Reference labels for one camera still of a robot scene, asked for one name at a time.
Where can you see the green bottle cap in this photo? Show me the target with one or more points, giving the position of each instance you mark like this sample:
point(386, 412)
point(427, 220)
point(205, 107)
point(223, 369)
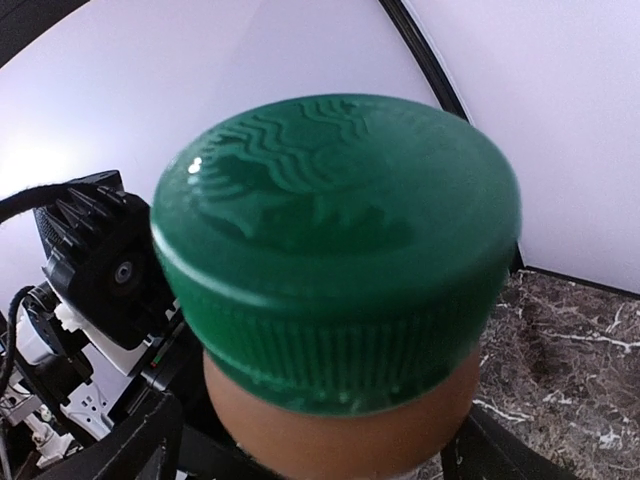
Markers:
point(340, 254)

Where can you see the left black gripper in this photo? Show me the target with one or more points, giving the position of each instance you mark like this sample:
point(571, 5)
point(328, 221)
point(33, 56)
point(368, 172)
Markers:
point(100, 259)

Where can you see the right black frame post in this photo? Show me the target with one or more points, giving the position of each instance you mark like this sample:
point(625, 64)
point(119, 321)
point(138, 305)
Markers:
point(425, 57)

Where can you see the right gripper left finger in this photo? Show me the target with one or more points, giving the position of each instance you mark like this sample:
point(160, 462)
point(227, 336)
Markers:
point(152, 444)

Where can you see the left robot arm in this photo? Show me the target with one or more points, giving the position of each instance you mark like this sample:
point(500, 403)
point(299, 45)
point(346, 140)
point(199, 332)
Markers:
point(63, 331)

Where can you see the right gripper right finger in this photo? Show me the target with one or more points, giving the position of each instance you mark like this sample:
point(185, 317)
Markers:
point(483, 449)

